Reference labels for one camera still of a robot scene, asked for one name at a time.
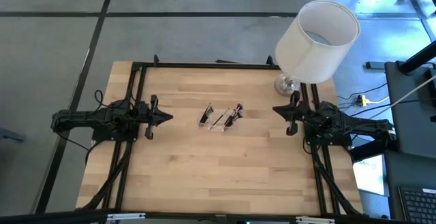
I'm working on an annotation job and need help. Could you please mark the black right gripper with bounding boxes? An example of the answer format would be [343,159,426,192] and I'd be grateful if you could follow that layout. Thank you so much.
[272,90,309,136]

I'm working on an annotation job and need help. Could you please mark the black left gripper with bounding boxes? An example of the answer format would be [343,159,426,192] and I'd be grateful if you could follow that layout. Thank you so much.
[136,94,174,140]

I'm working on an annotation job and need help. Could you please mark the clear plastic brush organizer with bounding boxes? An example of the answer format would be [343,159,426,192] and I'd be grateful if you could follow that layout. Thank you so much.
[196,103,245,132]

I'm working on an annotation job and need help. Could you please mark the white shade table lamp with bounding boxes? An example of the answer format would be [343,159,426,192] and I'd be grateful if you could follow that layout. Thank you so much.
[274,0,361,97]

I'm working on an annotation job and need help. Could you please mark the black diagonal beam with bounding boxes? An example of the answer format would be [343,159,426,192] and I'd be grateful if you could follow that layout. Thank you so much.
[350,138,398,162]

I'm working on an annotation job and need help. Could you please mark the white panel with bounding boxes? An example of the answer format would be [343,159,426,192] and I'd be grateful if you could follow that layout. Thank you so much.
[352,154,386,196]

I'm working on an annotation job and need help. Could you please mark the dark grey desk panel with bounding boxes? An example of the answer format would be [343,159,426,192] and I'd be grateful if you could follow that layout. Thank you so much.
[384,60,436,159]

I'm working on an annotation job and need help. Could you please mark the dark laptop body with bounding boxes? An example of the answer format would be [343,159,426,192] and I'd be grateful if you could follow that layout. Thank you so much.
[383,148,436,224]

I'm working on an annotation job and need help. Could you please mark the black crossbar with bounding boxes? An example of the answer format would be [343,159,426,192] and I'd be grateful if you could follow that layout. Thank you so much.
[0,209,436,224]

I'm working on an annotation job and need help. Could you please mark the black pole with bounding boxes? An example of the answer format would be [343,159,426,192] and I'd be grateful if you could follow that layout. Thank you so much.
[397,39,436,76]

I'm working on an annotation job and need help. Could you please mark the black keyboard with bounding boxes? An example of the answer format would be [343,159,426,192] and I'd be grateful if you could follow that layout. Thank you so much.
[397,186,436,224]

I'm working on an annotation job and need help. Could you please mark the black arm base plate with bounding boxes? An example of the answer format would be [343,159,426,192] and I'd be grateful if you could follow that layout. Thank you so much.
[91,127,140,142]
[305,133,352,146]

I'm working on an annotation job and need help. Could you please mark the black aluminium table frame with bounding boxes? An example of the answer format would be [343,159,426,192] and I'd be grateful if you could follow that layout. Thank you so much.
[81,54,367,218]

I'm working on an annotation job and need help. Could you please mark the yellow connector with cable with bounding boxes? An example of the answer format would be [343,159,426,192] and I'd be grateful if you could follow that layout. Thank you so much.
[356,93,390,105]

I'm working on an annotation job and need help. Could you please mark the black floor cable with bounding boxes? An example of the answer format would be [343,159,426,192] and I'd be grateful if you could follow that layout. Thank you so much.
[337,82,389,102]

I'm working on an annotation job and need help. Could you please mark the silver bracket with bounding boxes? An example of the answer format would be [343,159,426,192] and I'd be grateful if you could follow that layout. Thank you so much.
[106,212,146,222]
[295,216,337,224]

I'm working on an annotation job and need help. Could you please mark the white cable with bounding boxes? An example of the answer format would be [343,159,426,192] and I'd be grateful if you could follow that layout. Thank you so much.
[369,75,436,119]

